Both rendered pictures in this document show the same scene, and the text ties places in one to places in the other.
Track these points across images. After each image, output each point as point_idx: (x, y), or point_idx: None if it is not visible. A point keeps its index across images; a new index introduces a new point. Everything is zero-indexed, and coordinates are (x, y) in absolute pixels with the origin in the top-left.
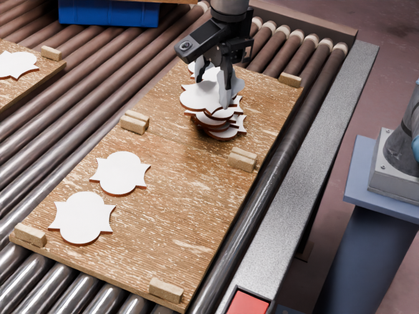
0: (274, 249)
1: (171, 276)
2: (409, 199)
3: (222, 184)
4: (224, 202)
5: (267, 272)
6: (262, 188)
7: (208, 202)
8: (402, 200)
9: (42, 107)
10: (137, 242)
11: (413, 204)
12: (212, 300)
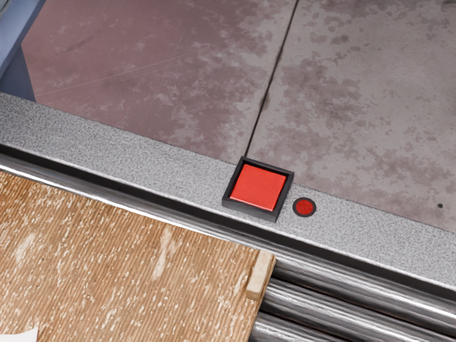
0: (142, 158)
1: (223, 275)
2: (7, 0)
3: (18, 216)
4: (62, 213)
5: (185, 167)
6: (15, 166)
7: (64, 235)
8: (5, 10)
9: None
10: (165, 328)
11: (12, 0)
12: (242, 231)
